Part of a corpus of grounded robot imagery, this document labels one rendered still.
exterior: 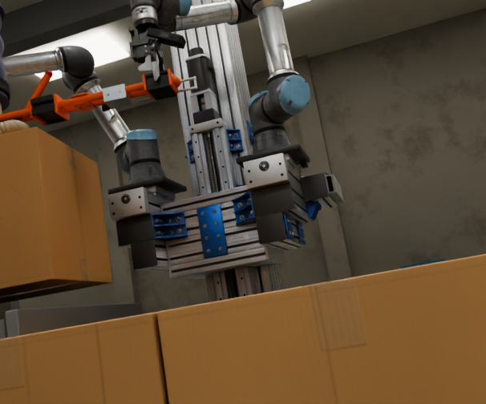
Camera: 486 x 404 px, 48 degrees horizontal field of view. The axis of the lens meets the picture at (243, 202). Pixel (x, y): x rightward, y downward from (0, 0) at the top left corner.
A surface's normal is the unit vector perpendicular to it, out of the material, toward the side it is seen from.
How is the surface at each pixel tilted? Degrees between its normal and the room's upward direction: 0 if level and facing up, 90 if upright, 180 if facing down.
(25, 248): 90
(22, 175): 90
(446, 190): 90
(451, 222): 90
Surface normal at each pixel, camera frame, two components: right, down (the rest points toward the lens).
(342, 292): -0.19, -0.16
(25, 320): 0.97, -0.20
